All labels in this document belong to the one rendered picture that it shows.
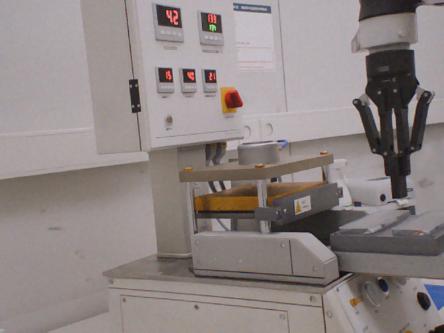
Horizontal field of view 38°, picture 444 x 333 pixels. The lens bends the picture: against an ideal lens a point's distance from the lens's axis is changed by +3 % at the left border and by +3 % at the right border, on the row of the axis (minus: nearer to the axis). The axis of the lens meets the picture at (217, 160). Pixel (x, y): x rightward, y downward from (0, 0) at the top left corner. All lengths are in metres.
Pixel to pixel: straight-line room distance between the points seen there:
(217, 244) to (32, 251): 0.61
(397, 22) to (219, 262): 0.48
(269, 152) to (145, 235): 0.66
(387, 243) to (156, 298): 0.43
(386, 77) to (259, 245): 0.34
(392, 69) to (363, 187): 1.08
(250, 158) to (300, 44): 1.12
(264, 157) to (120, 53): 0.32
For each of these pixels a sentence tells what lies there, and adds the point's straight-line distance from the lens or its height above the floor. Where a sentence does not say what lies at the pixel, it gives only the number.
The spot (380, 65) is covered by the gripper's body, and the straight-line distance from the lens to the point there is 1.06.
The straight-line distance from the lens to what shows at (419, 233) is 1.01.
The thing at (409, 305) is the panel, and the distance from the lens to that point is 1.21.
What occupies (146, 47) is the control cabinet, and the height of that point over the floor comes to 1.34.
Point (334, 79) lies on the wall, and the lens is 2.38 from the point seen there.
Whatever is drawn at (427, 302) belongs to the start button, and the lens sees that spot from 1.26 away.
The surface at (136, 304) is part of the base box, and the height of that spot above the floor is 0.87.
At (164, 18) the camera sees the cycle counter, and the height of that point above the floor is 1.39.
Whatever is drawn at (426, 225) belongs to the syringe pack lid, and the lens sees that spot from 1.05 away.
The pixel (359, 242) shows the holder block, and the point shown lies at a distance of 1.04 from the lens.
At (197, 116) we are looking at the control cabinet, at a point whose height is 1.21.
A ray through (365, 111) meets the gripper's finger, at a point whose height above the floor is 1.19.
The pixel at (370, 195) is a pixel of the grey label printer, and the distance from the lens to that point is 2.09.
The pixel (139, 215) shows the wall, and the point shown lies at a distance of 1.73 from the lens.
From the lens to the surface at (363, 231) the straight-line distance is 1.04.
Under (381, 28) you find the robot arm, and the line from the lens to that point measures 1.06.
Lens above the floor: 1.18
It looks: 3 degrees down
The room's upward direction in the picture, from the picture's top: 5 degrees counter-clockwise
